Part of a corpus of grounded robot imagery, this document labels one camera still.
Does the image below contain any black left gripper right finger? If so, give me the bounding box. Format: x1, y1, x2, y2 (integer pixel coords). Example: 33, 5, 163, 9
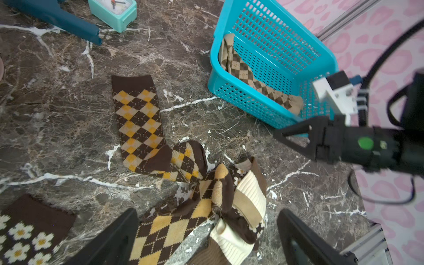
277, 209, 358, 265

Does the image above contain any dark teal stapler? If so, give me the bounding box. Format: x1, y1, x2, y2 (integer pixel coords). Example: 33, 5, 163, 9
3, 0, 102, 46

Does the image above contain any beige green argyle sock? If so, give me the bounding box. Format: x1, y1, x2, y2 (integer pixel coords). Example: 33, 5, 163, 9
218, 33, 304, 115

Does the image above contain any brown daisy pattern sock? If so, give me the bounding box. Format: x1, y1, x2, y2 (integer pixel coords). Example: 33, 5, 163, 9
1, 194, 76, 265

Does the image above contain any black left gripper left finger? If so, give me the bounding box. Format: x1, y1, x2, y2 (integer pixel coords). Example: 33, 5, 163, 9
66, 208, 139, 265

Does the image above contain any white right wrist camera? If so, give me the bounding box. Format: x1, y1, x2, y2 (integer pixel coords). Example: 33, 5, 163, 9
312, 71, 362, 126

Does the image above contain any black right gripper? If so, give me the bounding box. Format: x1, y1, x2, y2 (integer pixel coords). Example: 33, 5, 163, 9
273, 116, 406, 172

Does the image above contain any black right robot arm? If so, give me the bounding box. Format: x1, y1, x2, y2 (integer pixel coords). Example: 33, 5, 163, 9
273, 68, 424, 176

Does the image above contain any small mint alarm clock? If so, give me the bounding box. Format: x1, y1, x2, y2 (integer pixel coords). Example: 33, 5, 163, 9
88, 0, 137, 33

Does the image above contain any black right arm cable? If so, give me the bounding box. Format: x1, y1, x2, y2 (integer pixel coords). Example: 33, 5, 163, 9
357, 18, 424, 127

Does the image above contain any teal plastic mesh basket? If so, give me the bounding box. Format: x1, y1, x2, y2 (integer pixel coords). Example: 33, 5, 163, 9
208, 1, 339, 129

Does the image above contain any brown yellow argyle sock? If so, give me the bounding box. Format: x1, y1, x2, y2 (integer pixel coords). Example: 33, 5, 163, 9
112, 75, 208, 183
128, 164, 234, 265

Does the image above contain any brown cream striped sock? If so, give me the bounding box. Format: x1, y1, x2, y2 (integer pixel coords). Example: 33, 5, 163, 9
188, 157, 267, 265

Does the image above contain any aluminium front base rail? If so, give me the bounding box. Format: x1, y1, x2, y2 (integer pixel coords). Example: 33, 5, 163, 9
340, 224, 393, 265

